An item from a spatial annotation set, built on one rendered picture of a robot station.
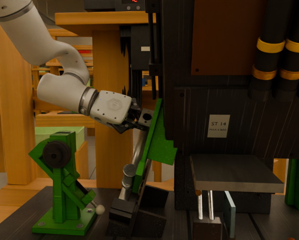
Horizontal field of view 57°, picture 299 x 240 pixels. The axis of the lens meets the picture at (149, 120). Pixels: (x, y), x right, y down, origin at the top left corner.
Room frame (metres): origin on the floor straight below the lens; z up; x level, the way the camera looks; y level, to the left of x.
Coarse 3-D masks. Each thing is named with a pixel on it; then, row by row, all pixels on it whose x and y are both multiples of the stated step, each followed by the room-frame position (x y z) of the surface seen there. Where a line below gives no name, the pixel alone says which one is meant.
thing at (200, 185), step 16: (192, 160) 0.63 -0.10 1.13; (208, 160) 0.63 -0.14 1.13; (224, 160) 0.63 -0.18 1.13; (240, 160) 0.63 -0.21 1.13; (256, 160) 0.63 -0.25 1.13; (208, 176) 0.52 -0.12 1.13; (224, 176) 0.52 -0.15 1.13; (240, 176) 0.52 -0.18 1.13; (256, 176) 0.52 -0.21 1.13; (272, 176) 0.52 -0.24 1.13; (240, 192) 0.51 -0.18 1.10; (256, 192) 0.51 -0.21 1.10; (272, 192) 0.49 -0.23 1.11
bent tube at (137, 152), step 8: (144, 112) 0.80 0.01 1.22; (152, 112) 0.80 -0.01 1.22; (144, 120) 0.78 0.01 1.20; (144, 136) 0.84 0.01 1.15; (136, 144) 0.86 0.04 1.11; (144, 144) 0.85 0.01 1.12; (136, 152) 0.84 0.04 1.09; (136, 160) 0.83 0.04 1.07; (128, 192) 0.75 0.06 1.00; (128, 200) 0.74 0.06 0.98
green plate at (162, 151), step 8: (160, 104) 0.68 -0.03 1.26; (160, 112) 0.69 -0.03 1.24; (152, 120) 0.68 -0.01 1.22; (160, 120) 0.69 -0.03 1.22; (152, 128) 0.68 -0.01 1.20; (160, 128) 0.69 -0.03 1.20; (152, 136) 0.68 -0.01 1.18; (160, 136) 0.69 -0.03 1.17; (152, 144) 0.70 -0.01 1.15; (160, 144) 0.69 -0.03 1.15; (168, 144) 0.69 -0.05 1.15; (144, 152) 0.68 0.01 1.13; (152, 152) 0.70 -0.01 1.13; (160, 152) 0.69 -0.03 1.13; (168, 152) 0.69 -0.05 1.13; (144, 160) 0.68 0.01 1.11; (160, 160) 0.69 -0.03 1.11; (168, 160) 0.69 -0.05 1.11
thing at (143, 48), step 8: (144, 24) 0.96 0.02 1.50; (136, 32) 0.96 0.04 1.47; (144, 32) 0.96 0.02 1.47; (136, 40) 0.96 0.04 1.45; (144, 40) 0.96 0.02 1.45; (136, 48) 0.96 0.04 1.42; (144, 48) 0.96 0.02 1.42; (136, 56) 0.96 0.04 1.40; (144, 56) 0.96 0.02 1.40; (136, 64) 0.96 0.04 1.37; (144, 64) 0.96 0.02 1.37
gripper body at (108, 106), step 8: (96, 96) 0.80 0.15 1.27; (104, 96) 0.81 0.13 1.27; (112, 96) 0.81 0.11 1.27; (120, 96) 0.82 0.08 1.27; (128, 96) 0.83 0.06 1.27; (96, 104) 0.78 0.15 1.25; (104, 104) 0.79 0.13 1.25; (112, 104) 0.79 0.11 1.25; (120, 104) 0.80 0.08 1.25; (128, 104) 0.80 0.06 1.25; (96, 112) 0.77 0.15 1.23; (104, 112) 0.77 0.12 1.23; (112, 112) 0.77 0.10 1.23; (120, 112) 0.78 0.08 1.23; (96, 120) 0.79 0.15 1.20; (104, 120) 0.77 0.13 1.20; (112, 120) 0.76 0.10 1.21; (120, 120) 0.76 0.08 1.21
